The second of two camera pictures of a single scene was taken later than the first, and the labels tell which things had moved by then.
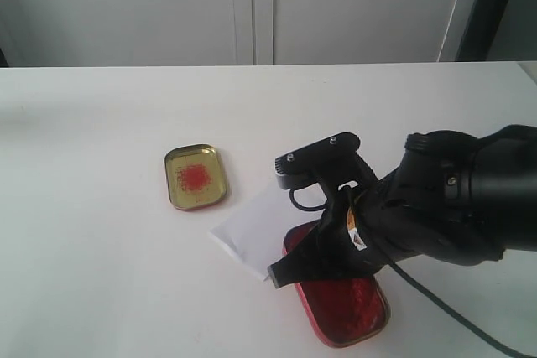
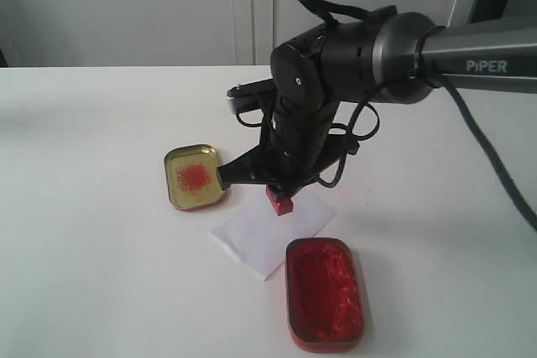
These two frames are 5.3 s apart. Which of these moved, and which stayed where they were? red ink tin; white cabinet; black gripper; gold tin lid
Moved: black gripper; red ink tin
Stayed: gold tin lid; white cabinet
